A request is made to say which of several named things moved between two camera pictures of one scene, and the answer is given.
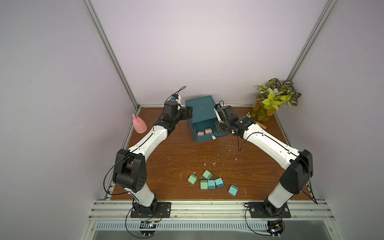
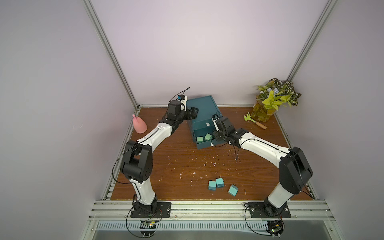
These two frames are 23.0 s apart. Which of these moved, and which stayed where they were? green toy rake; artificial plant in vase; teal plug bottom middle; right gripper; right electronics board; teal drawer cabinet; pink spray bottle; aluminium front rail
Moved: teal drawer cabinet; right gripper
Stayed: right electronics board; artificial plant in vase; teal plug bottom middle; pink spray bottle; green toy rake; aluminium front rail
